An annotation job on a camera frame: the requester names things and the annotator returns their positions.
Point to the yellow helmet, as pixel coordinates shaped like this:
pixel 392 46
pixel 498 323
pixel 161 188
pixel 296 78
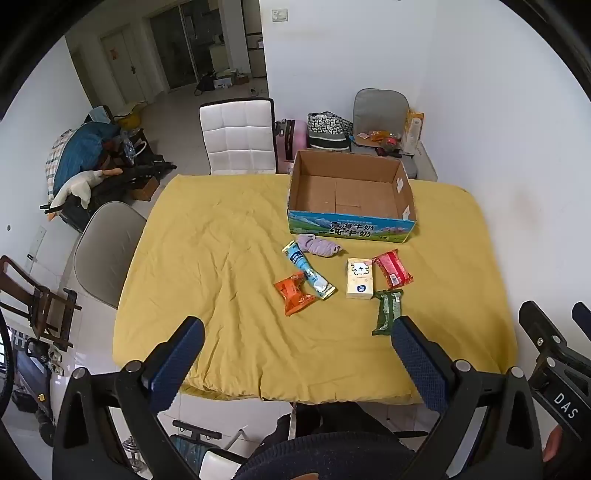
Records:
pixel 129 121

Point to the beige chair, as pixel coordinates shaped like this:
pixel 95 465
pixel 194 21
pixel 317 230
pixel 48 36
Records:
pixel 108 251

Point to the cream tissue pack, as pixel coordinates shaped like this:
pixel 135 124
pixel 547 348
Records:
pixel 359 278

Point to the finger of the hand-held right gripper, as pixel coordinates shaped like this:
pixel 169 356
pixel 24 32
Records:
pixel 540 330
pixel 582 318

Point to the green snack packet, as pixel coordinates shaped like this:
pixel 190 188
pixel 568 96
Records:
pixel 387 311

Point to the purple sock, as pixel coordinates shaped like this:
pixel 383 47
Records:
pixel 318 245

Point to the patterned tote bag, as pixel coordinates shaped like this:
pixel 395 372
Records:
pixel 328 130

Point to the cream wooden door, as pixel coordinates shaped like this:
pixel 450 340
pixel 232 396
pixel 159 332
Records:
pixel 127 62

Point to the black floor bag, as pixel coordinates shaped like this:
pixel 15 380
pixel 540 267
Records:
pixel 205 83

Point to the white wall switch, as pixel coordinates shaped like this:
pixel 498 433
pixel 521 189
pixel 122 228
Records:
pixel 280 15

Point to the blue cloth pile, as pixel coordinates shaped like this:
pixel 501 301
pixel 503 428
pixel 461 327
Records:
pixel 81 152

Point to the black folded stroller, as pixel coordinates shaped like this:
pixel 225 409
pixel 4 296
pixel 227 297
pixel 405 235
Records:
pixel 129 177

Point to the person's right hand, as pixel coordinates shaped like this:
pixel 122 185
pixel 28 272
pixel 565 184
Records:
pixel 552 445

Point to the red snack packet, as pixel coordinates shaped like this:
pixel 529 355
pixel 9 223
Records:
pixel 392 269

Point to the yellow table cloth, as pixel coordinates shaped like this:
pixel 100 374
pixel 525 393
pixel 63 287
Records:
pixel 221 258

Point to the person's dark trousers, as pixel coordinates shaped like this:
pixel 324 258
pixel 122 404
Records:
pixel 323 443

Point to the small brown floor box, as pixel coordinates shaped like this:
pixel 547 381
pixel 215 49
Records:
pixel 145 189

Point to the orange snack packet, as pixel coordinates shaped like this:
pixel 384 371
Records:
pixel 294 294

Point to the white goose plush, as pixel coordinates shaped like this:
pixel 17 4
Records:
pixel 78 184

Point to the pink suitcase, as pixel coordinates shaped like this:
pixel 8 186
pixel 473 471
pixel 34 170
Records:
pixel 295 138

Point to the cardboard box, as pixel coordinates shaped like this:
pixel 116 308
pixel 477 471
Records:
pixel 351 198

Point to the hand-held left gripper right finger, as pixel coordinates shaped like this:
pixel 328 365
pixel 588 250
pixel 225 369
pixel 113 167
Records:
pixel 418 364

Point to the grey cushioned armchair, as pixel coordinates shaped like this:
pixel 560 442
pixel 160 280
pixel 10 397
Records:
pixel 378 104

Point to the blue white tube packet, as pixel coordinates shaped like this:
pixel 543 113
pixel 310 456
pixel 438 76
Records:
pixel 308 270

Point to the plaid cloth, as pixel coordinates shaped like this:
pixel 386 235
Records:
pixel 55 154

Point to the dark wooden chair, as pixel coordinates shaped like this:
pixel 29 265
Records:
pixel 41 304

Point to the yellow white paper bag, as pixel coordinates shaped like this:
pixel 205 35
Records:
pixel 412 129

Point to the white quilted chair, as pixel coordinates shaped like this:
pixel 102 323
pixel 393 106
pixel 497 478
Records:
pixel 238 134

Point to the red green small toy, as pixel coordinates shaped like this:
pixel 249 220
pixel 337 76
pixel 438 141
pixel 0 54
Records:
pixel 390 142

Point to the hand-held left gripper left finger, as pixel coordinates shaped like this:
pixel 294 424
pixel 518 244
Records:
pixel 178 364

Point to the glass sliding door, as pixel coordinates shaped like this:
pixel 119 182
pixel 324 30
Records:
pixel 184 41

